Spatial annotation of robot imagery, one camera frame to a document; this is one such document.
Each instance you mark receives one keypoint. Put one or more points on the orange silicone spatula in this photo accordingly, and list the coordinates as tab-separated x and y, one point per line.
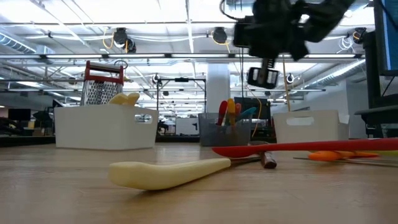
326	155

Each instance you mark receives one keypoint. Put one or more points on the red silicone spoon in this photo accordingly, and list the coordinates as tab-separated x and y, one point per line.
280	147

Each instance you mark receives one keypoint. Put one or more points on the grey computer desk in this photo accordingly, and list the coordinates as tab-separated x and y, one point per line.
377	113

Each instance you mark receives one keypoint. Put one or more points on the red silicone spatula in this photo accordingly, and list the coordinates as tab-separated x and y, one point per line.
222	109

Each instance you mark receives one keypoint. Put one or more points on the computer monitor blue screen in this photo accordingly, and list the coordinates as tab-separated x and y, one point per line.
388	34

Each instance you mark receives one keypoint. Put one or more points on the grey plastic bin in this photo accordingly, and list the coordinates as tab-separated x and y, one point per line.
214	135

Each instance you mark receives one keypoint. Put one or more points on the black background monitor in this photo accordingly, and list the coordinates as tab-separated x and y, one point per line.
262	107

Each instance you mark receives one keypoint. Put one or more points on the black background rig frame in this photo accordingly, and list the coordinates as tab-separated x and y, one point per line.
182	80

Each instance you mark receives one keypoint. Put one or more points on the white square pillar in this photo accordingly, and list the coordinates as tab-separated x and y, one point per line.
217	87

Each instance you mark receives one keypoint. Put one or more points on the white background box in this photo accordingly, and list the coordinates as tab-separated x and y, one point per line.
185	126

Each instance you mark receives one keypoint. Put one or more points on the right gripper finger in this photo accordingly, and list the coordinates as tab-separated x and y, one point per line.
263	82

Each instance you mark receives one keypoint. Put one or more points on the white plastic bin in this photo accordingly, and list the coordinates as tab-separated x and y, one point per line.
93	127
308	130

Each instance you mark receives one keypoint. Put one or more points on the blue silicone spatula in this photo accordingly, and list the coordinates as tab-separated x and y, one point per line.
248	113

